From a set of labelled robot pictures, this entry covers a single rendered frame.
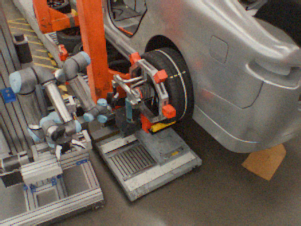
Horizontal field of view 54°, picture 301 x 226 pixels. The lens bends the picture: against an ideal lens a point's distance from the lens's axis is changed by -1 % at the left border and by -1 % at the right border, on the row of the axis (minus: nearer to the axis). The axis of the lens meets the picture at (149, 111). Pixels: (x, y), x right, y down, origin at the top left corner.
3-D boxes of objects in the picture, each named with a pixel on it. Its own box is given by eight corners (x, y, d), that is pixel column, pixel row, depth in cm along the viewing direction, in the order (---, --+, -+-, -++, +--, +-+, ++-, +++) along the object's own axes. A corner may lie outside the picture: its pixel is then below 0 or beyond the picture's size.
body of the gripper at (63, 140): (72, 151, 165) (63, 139, 172) (72, 140, 160) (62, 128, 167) (60, 157, 161) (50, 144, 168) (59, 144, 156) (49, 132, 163)
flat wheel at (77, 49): (65, 66, 402) (62, 51, 387) (98, 47, 443) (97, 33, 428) (101, 82, 373) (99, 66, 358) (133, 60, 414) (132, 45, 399)
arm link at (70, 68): (62, 64, 203) (93, 122, 222) (73, 57, 210) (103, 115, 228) (53, 66, 211) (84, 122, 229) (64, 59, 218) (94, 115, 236)
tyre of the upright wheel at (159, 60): (148, 70, 308) (178, 125, 293) (128, 77, 299) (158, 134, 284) (168, 31, 250) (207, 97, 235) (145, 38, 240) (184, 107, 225)
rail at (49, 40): (111, 121, 332) (109, 105, 318) (103, 124, 328) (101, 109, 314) (46, 37, 492) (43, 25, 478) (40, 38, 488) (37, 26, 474)
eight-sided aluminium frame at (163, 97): (166, 131, 261) (169, 80, 226) (160, 134, 258) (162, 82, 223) (136, 99, 296) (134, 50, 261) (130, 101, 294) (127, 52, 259)
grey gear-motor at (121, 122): (156, 130, 334) (156, 106, 311) (123, 144, 317) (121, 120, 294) (147, 121, 346) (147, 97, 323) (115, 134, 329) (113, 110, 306)
